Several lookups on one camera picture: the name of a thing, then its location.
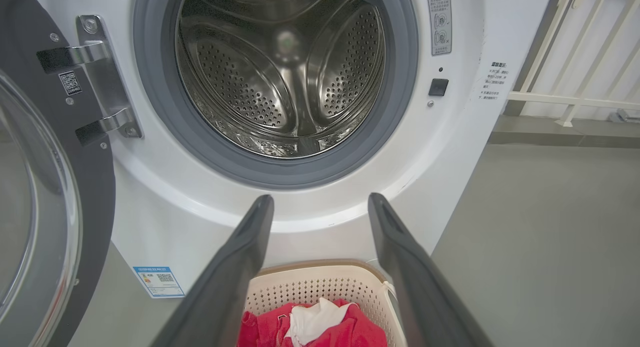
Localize blue energy label sticker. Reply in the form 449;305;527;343
132;265;186;299

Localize dark round glass washer door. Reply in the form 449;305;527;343
0;0;117;347

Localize grey warning sticker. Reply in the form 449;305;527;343
425;0;453;57

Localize red garment with white print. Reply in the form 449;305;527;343
237;298;389;347

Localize white metal railing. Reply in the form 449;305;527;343
507;0;640;128

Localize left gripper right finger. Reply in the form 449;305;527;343
367;192;494;347

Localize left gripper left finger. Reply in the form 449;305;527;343
150;194;275;347

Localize silver metal door hinge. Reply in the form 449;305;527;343
36;14;144;147

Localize white front-load washing machine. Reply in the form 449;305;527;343
27;0;557;301

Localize cream perforated laundry basket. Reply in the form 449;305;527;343
242;259;409;347

